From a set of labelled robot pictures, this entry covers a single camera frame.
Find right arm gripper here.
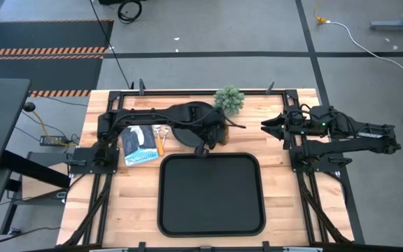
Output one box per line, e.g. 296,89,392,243
260,104,313,150

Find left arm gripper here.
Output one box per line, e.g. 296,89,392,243
195,108,227,158

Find black round plate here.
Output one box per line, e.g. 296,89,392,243
171,101,223,148

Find amber faceted glass cup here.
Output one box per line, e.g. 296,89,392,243
218,120,231,146

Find wooden handled metal spoon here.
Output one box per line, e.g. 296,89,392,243
151,124,165,157

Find black plastic tray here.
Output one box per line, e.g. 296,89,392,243
157,152,267,238

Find thin dark stick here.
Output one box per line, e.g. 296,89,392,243
224,118,247,130

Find small green artificial plant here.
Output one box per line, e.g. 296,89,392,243
213,85,246,117

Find yellow plug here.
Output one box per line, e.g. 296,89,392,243
313,3,329,25

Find black power adapter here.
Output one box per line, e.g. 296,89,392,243
39,134,71,147

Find grey desk foot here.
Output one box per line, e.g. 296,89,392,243
369,0,403,33

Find black hazard striped mat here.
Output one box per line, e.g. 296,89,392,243
0,55,105,98
0,19,115,57

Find dark grey desk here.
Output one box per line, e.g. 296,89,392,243
0,77,31,174

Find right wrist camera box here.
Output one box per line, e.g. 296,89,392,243
308,104,332,136

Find black aluminium rig frame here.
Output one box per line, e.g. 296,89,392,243
61,79,355,252

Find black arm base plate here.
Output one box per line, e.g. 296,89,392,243
69,146,120,175
290,144,341,173

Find white floor cable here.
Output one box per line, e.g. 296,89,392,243
326,20,403,78

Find long black floor cable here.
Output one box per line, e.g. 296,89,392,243
88,0,133,89

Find coiled black cable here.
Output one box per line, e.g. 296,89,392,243
117,0,143,25

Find yellow cable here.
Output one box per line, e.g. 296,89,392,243
31,110,70,146

